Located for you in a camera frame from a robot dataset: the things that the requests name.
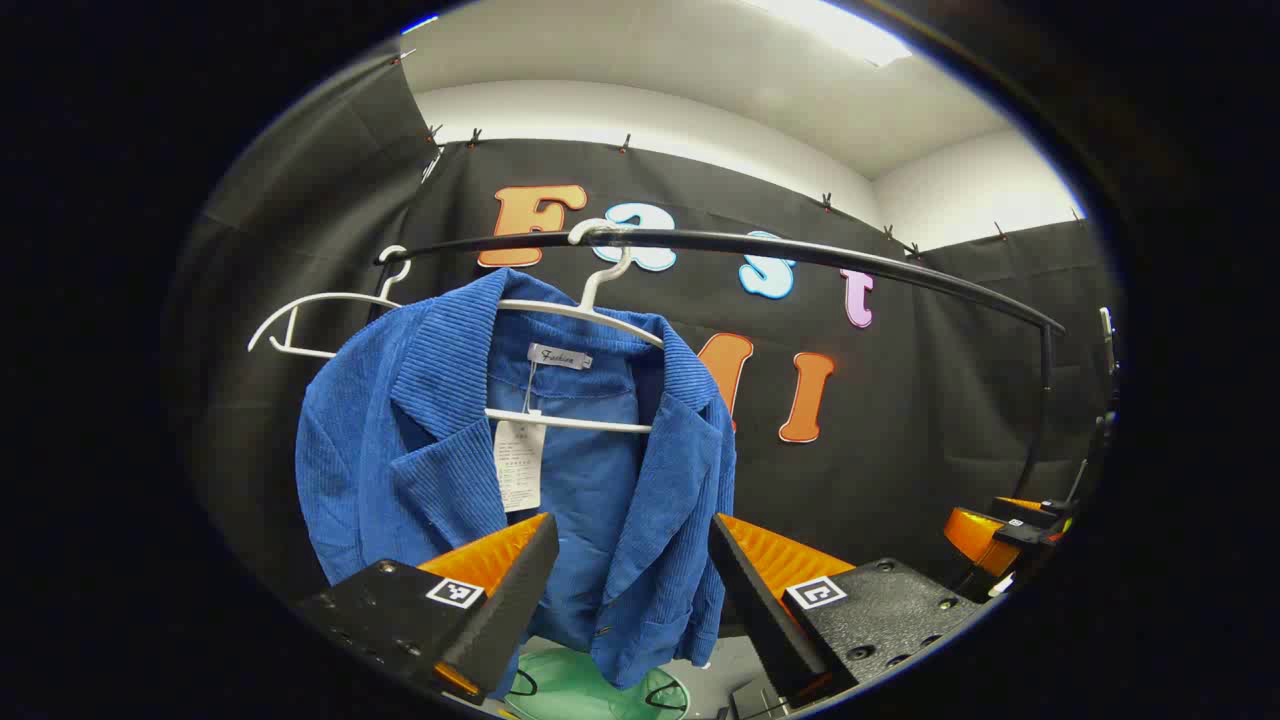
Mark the black clothes rack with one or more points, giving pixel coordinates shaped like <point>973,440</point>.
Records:
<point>800,247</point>

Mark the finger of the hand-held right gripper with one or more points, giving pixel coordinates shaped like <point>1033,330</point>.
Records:
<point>1035,520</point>
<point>970,535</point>

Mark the ceiling light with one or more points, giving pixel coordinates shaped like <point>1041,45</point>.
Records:
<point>840,30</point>

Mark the white paper hang tag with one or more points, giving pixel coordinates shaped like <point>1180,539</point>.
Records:
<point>520,465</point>

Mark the white plastic hanger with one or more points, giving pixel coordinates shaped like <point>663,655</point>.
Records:
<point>580,420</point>
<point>340,294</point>

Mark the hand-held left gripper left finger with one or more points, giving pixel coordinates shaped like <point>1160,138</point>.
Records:
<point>510,620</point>

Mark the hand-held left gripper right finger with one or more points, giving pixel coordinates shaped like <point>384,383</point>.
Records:
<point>760,620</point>

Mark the black backdrop cloth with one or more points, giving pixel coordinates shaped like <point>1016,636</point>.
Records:
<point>900,420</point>

